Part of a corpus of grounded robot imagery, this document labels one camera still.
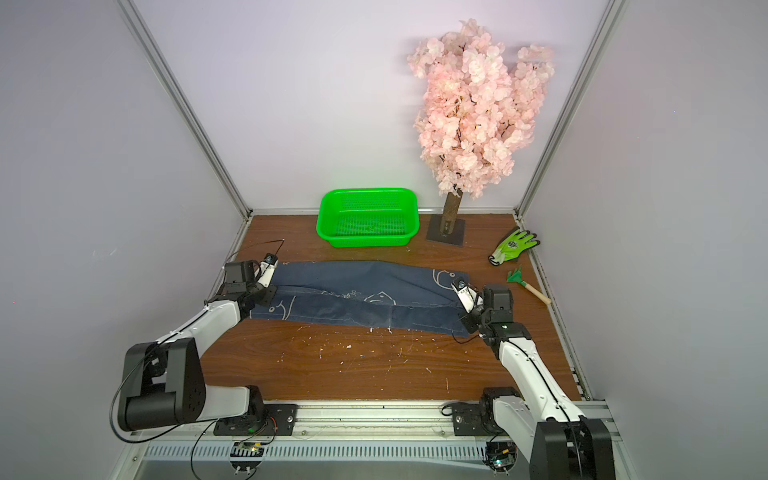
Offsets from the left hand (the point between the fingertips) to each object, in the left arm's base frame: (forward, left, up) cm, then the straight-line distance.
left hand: (265, 280), depth 92 cm
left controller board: (-44, -5, -11) cm, 46 cm away
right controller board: (-43, -67, -9) cm, 80 cm away
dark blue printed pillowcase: (-3, -45, -4) cm, 46 cm away
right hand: (-6, -65, +2) cm, 65 cm away
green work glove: (+21, -87, -7) cm, 90 cm away
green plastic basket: (+34, -30, -6) cm, 45 cm away
